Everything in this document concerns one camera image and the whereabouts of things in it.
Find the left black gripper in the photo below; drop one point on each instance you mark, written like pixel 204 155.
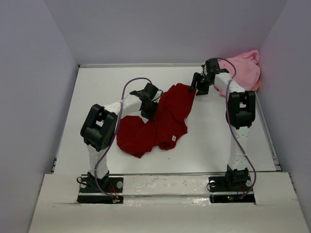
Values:
pixel 151 116

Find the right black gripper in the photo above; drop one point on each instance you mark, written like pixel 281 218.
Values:
pixel 197 77

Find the red t shirt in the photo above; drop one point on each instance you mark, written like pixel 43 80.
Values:
pixel 137 138

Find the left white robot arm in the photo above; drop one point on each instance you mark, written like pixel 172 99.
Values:
pixel 100 128

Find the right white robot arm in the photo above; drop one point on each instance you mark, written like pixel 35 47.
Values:
pixel 240 105

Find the pink t shirt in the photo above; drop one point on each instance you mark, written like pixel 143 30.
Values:
pixel 247 70

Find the metal rail at front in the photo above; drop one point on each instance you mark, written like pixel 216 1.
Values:
pixel 168 174

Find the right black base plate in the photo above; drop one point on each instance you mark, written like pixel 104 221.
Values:
pixel 221 192

